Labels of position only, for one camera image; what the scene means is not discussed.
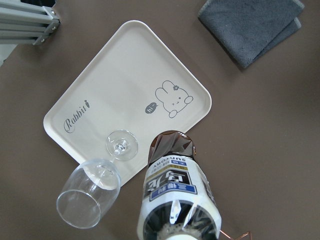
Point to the tea bottle white cap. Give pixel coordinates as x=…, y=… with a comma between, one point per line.
x=177, y=202

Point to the cream rabbit tray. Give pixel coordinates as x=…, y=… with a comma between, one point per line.
x=134, y=83

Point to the clear wine glass on tray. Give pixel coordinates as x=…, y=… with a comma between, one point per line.
x=95, y=184

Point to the folded grey cloth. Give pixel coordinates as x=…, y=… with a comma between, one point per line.
x=250, y=28

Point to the aluminium frame post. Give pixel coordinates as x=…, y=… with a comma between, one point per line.
x=22, y=23

